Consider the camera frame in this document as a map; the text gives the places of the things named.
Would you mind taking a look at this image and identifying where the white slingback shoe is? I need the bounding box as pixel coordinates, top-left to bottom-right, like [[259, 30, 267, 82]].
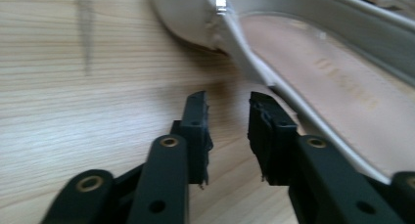
[[148, 0, 415, 186]]

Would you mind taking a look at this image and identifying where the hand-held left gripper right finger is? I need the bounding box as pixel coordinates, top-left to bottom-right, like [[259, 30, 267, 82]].
[[247, 91, 300, 187]]

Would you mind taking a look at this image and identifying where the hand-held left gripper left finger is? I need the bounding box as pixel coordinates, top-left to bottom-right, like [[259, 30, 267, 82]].
[[170, 90, 213, 190]]

